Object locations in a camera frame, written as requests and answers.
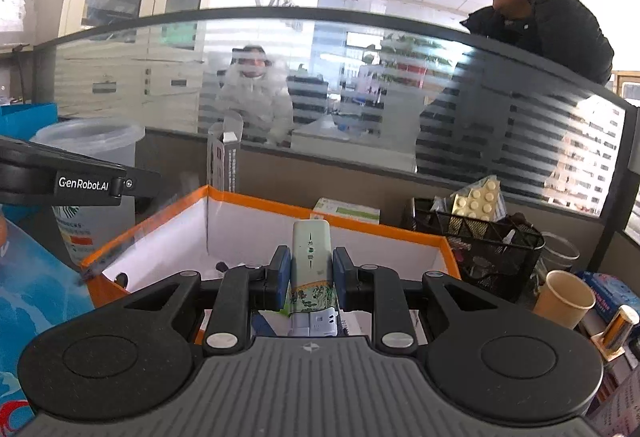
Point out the white and black carton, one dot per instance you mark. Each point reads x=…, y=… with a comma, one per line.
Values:
x=225, y=162

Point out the clear glass cup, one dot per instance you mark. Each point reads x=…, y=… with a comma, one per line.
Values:
x=560, y=253

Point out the striped glass partition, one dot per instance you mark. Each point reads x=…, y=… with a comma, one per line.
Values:
x=350, y=82

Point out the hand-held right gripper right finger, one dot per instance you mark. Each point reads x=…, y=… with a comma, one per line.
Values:
x=341, y=274

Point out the black mesh organizer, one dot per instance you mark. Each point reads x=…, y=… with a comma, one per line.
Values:
x=480, y=247

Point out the blue tissue pack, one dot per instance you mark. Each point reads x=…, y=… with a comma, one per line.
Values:
x=612, y=292

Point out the blue box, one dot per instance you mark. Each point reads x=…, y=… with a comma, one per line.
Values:
x=27, y=117

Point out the green potted plant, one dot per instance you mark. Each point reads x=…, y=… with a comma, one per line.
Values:
x=410, y=57

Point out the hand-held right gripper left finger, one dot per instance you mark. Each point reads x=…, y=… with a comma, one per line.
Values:
x=282, y=274

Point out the white printed paper bag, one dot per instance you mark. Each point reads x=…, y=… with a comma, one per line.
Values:
x=617, y=407

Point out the green and white box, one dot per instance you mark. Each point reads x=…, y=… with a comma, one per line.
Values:
x=345, y=211

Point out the gold metal cylinder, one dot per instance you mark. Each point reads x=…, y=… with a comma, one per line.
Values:
x=619, y=327

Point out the translucent plastic cup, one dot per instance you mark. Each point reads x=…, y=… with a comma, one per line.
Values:
x=100, y=142

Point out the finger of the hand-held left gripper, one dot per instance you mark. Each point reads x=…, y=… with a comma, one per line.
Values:
x=142, y=187

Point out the blue and pink booklet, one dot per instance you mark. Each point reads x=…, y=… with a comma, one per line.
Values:
x=35, y=307

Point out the orange cardboard box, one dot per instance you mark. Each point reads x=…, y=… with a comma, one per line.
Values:
x=165, y=232

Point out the yellow pill blister pack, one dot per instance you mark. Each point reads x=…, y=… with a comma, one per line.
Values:
x=476, y=201

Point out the white and green tube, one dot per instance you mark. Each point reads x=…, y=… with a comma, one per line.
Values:
x=311, y=267

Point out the brown paper cup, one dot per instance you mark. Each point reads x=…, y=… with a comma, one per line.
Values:
x=564, y=299

